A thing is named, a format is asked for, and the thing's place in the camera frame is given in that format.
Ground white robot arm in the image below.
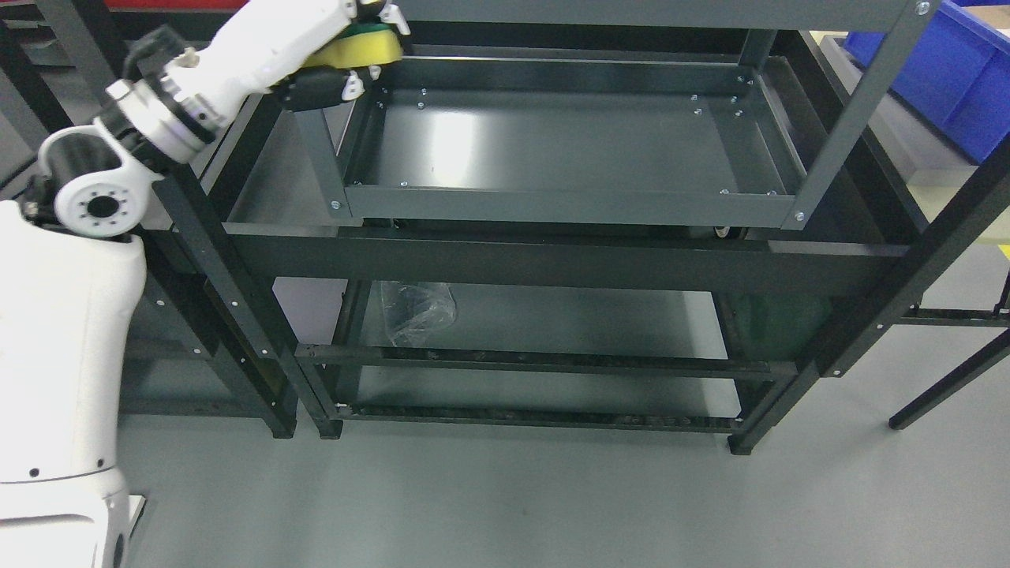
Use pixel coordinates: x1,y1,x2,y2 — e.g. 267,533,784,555
2,71,243,567

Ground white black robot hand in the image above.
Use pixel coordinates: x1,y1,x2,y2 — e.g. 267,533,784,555
162,0,411,135

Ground blue plastic bin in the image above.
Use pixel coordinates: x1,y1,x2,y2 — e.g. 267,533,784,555
892,1,1009,164

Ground green yellow sponge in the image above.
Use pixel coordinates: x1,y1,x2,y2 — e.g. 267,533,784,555
301,22,404,69

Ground clear plastic bag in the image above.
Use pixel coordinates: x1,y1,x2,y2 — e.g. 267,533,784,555
380,281,458,348

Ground black metal shelf rack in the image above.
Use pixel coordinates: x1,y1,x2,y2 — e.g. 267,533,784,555
2,1,1008,455

